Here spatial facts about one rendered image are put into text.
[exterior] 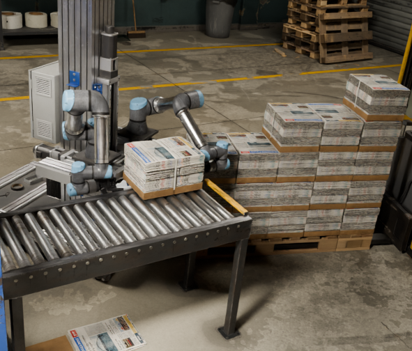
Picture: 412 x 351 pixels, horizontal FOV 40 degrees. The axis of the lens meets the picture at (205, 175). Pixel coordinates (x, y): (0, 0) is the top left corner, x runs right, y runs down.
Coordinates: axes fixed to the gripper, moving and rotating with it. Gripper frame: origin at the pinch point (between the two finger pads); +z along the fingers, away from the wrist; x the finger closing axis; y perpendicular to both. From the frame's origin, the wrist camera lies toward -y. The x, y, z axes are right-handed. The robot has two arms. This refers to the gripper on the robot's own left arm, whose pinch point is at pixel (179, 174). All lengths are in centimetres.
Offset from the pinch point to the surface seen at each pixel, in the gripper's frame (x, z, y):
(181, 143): 5.6, 3.7, 24.0
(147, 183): 22.8, 33.4, 11.3
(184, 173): 23.5, 10.9, 13.7
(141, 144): 0.0, 26.6, 24.0
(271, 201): 1, -77, -34
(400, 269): 59, -162, -79
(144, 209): 31.5, 38.7, 0.4
